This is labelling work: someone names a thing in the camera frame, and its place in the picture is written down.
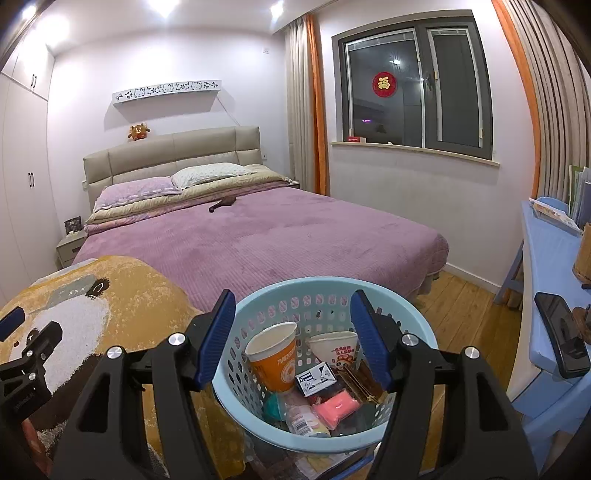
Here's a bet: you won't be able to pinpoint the pink plastic packet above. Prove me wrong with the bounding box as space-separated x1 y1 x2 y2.
312 390 362 431

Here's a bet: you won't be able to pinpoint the red white paper cup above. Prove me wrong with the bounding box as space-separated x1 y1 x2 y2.
307 331 359 370

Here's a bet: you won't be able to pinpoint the black white small box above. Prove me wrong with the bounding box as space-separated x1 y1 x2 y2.
295 362 337 398

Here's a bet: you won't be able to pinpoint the clear plastic bottle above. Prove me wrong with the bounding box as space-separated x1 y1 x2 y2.
279 390 331 438

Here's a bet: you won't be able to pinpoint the orange paper cup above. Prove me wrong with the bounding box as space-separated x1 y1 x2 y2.
245 322 297 393

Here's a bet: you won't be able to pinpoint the light blue plastic basket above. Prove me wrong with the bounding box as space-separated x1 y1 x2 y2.
212 277 438 454

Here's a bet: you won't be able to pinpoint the person's hand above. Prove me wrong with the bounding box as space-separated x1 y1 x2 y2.
22 419 52 476

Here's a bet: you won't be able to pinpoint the white built-in wardrobe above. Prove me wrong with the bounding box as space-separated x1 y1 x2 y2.
1 33 61 305

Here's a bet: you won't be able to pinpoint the light blue desk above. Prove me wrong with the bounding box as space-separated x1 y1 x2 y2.
507 199 590 468

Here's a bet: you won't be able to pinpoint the grey bedside table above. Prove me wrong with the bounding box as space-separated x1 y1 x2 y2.
56 230 87 268

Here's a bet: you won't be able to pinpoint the black smartphone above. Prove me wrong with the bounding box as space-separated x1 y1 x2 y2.
534 292 590 379

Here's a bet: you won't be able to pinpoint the purple pillow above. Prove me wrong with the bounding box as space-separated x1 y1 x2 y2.
92 177 180 213

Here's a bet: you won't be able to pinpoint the purple covered bed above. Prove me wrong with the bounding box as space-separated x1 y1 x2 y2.
75 187 450 310

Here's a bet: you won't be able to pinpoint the white patterned pillow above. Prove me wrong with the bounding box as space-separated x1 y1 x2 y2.
171 163 252 190

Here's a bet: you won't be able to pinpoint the beige padded headboard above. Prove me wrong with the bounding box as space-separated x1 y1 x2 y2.
83 126 263 206

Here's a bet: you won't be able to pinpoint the orange plush toy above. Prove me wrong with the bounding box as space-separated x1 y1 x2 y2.
127 123 150 141

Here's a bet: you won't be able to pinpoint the dark object on bed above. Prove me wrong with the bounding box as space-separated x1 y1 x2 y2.
208 196 238 213

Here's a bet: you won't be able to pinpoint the books on desk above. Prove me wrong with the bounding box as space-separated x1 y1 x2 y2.
529 165 590 235

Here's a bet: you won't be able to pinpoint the small red box on sill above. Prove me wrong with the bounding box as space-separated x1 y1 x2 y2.
346 136 367 143

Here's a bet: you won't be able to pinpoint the beige orange left curtain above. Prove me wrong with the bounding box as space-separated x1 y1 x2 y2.
286 13 329 195

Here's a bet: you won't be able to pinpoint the beige orange curtain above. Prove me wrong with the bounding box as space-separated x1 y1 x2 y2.
286 13 329 195
493 1 590 200

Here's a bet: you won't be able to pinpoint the beige orange right curtain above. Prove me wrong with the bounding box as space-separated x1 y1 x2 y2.
493 1 590 200

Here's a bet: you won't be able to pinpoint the dark framed window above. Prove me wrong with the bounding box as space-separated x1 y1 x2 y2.
338 11 493 161

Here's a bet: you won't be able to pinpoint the red round window sticker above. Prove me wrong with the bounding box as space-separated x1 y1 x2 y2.
372 71 397 98

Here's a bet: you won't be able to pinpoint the black photo frame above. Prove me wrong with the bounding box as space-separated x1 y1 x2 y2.
64 216 83 235

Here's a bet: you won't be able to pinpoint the white patterned wall shelf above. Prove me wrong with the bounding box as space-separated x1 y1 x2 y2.
111 80 222 105

